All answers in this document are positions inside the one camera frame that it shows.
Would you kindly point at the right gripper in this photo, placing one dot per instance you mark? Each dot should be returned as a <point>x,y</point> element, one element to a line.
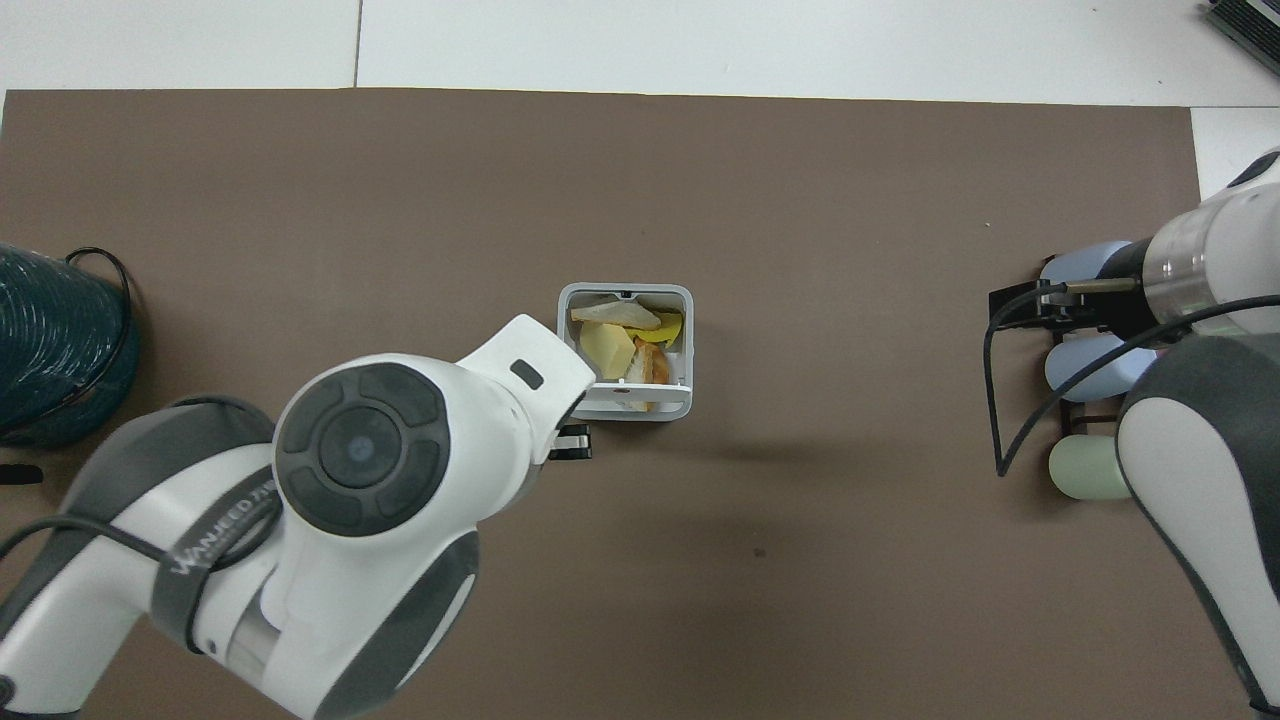
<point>1128,305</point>

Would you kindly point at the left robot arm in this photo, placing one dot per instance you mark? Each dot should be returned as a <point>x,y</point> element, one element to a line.
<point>360,455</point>

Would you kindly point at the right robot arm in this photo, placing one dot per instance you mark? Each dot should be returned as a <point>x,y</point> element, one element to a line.
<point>1215,250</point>

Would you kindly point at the white trash can with lid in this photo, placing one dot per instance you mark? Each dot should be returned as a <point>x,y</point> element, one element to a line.
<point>625,400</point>

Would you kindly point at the light blue cup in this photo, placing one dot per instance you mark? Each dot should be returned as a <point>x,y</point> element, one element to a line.
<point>1085,262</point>
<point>1090,365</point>

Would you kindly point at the light green cup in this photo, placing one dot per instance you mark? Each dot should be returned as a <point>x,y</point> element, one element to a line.
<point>1085,468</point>

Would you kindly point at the grey ribbed device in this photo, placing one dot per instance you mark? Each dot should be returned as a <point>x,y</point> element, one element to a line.
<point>1250,22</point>

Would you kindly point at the bright yellow scrap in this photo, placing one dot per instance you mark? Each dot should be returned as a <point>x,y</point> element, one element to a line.
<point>663,328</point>

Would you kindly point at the orange and white scrap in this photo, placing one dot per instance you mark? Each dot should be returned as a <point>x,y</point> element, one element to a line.
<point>652,365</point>

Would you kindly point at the white paper scrap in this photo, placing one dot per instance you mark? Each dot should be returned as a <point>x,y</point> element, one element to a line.
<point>615,314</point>

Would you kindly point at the pale yellow scrap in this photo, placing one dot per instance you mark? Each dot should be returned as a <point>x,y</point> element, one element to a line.
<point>607,350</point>

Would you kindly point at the dark teal ribbed spool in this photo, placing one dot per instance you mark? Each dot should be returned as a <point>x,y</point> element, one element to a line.
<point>55,345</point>

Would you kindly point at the black stand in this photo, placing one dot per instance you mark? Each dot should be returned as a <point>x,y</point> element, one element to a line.
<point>20,475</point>

